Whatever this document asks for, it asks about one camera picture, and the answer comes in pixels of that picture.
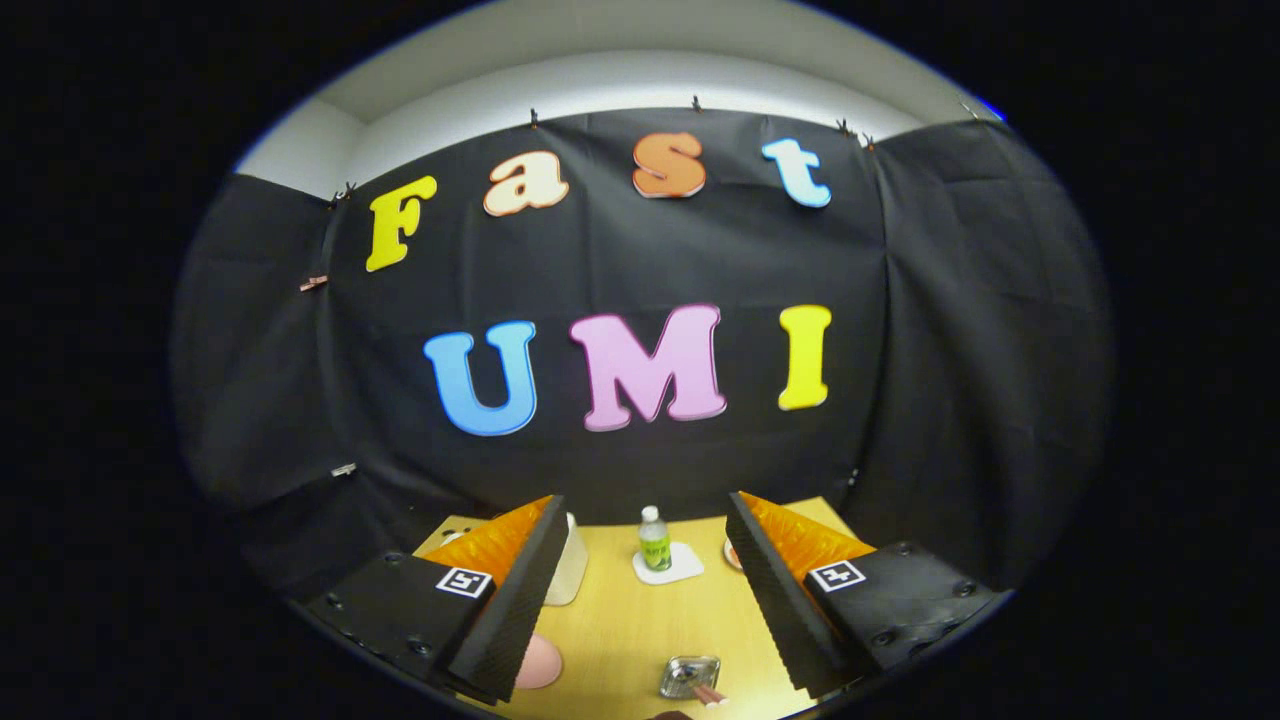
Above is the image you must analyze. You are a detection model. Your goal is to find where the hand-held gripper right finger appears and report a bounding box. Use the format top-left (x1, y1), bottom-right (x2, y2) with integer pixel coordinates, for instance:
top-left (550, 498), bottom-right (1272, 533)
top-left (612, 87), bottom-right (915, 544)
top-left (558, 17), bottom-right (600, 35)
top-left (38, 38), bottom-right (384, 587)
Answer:
top-left (725, 490), bottom-right (1001, 699)

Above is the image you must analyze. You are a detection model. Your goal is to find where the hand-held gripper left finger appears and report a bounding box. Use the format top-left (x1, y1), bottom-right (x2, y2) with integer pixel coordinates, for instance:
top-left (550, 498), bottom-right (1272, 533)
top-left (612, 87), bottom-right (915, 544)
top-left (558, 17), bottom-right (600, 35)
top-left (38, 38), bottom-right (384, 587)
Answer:
top-left (305, 494), bottom-right (569, 706)

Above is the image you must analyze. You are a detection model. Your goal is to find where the pink round plate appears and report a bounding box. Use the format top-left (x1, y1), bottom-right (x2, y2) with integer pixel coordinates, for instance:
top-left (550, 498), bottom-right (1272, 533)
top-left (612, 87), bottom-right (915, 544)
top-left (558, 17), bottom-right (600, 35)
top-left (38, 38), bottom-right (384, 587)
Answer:
top-left (515, 632), bottom-right (564, 690)

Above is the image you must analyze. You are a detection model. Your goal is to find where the white toaster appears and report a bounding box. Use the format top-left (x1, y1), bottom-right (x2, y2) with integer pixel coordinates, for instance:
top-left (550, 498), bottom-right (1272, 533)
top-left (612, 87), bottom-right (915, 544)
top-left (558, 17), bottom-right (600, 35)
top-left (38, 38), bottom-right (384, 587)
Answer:
top-left (543, 512), bottom-right (589, 607)

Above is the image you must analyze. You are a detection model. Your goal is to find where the white square coaster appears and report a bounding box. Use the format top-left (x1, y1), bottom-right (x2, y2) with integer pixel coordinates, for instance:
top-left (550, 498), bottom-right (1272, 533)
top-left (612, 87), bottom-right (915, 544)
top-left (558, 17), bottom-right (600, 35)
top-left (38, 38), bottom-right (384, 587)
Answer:
top-left (632, 541), bottom-right (705, 586)

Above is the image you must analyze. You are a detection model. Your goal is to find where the square metal strainer tray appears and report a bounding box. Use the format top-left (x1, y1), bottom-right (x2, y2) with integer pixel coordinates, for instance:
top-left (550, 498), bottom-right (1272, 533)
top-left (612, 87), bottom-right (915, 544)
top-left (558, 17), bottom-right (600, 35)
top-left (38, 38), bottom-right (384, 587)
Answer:
top-left (659, 655), bottom-right (722, 701)

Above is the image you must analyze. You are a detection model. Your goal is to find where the green label drink bottle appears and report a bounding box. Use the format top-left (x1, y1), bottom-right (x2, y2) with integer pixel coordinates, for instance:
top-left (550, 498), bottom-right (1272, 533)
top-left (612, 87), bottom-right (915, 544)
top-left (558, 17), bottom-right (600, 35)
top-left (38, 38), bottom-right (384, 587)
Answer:
top-left (639, 505), bottom-right (673, 573)

